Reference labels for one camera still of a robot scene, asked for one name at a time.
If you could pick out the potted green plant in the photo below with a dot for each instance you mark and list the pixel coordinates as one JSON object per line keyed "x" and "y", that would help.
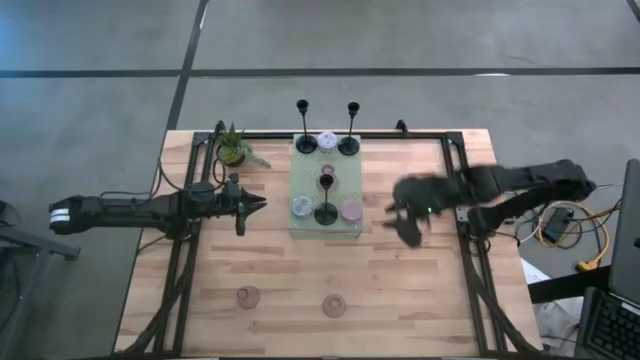
{"x": 231, "y": 152}

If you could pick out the grey metal stand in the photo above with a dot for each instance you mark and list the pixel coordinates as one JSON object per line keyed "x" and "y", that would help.
{"x": 50, "y": 248}

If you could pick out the green perforated metal shelf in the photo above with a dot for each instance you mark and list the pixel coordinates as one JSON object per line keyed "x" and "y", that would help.
{"x": 350, "y": 180}

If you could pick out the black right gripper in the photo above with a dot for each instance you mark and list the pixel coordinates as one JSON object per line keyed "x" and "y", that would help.
{"x": 425, "y": 195}

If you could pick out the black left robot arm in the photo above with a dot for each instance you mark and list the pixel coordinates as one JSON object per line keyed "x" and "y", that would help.
{"x": 125, "y": 212}

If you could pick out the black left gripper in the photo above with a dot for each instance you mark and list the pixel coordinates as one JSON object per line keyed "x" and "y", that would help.
{"x": 232, "y": 202}

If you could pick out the black power adapter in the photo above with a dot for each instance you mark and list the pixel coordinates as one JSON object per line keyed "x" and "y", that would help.
{"x": 559, "y": 225}

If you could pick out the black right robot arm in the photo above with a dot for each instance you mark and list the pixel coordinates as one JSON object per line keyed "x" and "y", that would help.
{"x": 525, "y": 175}

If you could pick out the pink votive holder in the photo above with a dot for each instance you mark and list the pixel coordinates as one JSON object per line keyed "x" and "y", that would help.
{"x": 351, "y": 211}

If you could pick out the grey laptop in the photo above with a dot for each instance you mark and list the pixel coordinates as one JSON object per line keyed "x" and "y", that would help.
{"x": 627, "y": 235}

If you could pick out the black aluminium table frame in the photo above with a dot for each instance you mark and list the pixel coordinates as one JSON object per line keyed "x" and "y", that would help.
{"x": 390, "y": 135}

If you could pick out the black frame clamp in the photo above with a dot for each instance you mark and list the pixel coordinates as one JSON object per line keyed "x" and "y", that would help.
{"x": 219, "y": 126}
{"x": 401, "y": 127}

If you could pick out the tall black metal candlestick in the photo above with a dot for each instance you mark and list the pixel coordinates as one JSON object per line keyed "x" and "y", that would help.
{"x": 348, "y": 145}
{"x": 306, "y": 144}
{"x": 325, "y": 216}

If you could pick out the white paper bag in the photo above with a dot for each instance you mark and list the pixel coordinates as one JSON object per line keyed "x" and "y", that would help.
{"x": 555, "y": 320}

